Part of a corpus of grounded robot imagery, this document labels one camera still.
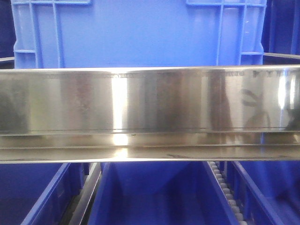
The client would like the large light blue crate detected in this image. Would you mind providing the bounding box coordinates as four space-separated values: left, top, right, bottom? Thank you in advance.
11 0 266 68

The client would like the upper right dark blue bin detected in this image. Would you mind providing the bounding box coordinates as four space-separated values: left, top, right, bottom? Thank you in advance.
262 0 300 55

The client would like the lower left blue bin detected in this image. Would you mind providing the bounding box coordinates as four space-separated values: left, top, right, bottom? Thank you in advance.
0 163 90 225

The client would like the upper left dark blue bin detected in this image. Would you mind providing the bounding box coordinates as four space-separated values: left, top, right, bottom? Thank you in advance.
0 0 16 58

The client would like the stainless steel shelf front rail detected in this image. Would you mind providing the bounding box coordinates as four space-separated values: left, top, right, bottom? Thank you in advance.
0 65 300 164

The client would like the lower right blue bin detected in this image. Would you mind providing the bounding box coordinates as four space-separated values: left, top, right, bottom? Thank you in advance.
223 161 300 225

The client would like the dark blue bin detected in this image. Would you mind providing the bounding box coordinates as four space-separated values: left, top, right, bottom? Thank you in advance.
0 0 16 58
262 0 300 55

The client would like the lower middle blue bin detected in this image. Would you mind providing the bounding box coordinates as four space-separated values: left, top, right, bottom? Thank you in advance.
88 161 238 225

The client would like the white roller track strip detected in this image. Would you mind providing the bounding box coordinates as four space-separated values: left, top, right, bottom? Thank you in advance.
208 161 248 225

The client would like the steel divider rail lower left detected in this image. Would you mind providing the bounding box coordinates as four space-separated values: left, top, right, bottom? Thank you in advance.
68 163 101 225

